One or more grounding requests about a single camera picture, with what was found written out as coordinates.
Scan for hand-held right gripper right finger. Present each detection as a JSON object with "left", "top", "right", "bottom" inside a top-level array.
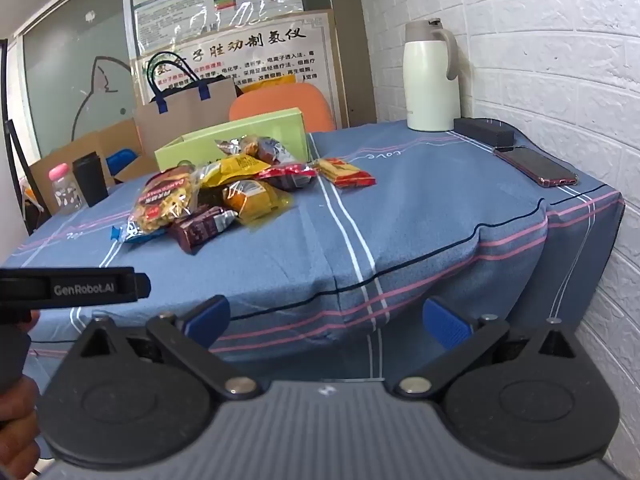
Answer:
[{"left": 397, "top": 297, "right": 581, "bottom": 401}]

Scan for red yellow rice cracker packet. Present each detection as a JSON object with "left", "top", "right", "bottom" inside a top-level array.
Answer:
[{"left": 314, "top": 157, "right": 377, "bottom": 188}]

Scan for smartphone in red case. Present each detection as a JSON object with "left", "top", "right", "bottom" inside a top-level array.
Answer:
[{"left": 492, "top": 146, "right": 579, "bottom": 188}]

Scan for black cup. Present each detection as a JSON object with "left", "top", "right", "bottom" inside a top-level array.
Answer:
[{"left": 71, "top": 154, "right": 109, "bottom": 207}]

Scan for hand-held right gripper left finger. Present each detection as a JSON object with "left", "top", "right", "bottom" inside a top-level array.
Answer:
[{"left": 75, "top": 296, "right": 261, "bottom": 401}]

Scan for brown paper bag blue handles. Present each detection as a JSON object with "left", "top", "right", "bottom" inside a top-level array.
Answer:
[{"left": 134, "top": 51, "right": 241, "bottom": 158}]

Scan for dark red snack packet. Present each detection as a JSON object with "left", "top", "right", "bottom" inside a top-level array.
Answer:
[{"left": 256, "top": 162, "right": 319, "bottom": 192}]

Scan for purple brown snack packet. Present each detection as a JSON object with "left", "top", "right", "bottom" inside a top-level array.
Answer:
[{"left": 255, "top": 137, "right": 296, "bottom": 165}]

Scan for blue plastic item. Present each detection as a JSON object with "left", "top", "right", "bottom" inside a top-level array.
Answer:
[{"left": 106, "top": 149, "right": 137, "bottom": 177}]

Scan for blue striped tablecloth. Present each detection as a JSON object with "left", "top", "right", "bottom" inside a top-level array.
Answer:
[{"left": 0, "top": 119, "right": 626, "bottom": 461}]

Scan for small blue snack packet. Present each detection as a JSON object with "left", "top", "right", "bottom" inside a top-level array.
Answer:
[{"left": 110, "top": 222, "right": 168, "bottom": 245}]

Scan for person's left hand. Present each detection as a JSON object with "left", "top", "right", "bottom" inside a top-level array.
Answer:
[{"left": 0, "top": 310, "right": 42, "bottom": 473}]

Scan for orange cake clear wrapper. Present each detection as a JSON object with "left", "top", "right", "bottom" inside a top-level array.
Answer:
[{"left": 221, "top": 179, "right": 293, "bottom": 233}]

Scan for cream white thermos jug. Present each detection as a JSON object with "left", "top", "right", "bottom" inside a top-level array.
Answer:
[{"left": 403, "top": 18, "right": 461, "bottom": 132}]

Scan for yellow snack packet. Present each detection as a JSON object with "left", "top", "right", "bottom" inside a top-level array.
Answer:
[{"left": 197, "top": 155, "right": 272, "bottom": 191}]

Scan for text poster board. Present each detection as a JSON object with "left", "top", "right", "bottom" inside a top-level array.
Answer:
[{"left": 131, "top": 10, "right": 337, "bottom": 131}]

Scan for maroon snack packet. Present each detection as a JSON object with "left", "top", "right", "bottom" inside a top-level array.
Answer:
[{"left": 167, "top": 206, "right": 240, "bottom": 255}]

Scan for clear bottle pink lid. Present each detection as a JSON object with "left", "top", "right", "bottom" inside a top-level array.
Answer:
[{"left": 48, "top": 164, "right": 86, "bottom": 216}]

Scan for large clear red label packet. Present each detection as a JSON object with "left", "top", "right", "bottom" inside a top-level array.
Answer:
[{"left": 129, "top": 164, "right": 201, "bottom": 235}]

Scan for brown cardboard box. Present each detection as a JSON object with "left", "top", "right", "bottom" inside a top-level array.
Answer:
[{"left": 27, "top": 119, "right": 156, "bottom": 216}]

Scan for black stand pole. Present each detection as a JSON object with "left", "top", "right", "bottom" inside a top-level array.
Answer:
[{"left": 0, "top": 40, "right": 32, "bottom": 236}]

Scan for black rectangular box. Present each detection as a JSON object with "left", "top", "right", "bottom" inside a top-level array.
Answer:
[{"left": 453, "top": 117, "right": 516, "bottom": 148}]

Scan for light green cardboard box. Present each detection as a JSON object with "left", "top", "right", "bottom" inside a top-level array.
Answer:
[{"left": 154, "top": 108, "right": 310, "bottom": 171}]

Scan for brown clear snack packet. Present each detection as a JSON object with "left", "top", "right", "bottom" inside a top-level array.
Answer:
[{"left": 215, "top": 135, "right": 261, "bottom": 158}]

